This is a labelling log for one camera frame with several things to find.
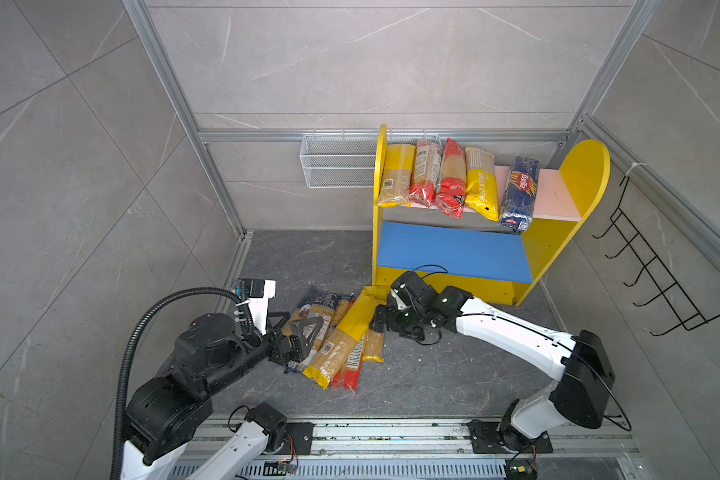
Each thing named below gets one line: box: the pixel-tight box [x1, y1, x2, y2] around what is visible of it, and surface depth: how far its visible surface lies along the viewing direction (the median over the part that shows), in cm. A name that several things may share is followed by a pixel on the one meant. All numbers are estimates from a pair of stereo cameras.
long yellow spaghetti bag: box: [303, 286, 390, 391], surface depth 85 cm
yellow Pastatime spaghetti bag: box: [465, 147, 499, 222], surface depth 73 cm
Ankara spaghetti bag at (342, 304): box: [331, 293, 356, 328], surface depth 96 cm
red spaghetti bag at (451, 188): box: [435, 138, 467, 219], surface depth 72 cm
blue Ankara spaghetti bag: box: [283, 286, 333, 337], surface depth 96 cm
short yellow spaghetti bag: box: [362, 329, 385, 363], surface depth 88 cm
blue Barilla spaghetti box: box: [500, 155, 541, 234], surface depth 69 cm
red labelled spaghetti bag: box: [409, 140, 443, 207], surface depth 72 cm
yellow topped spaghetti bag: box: [378, 144, 417, 208], surface depth 75 cm
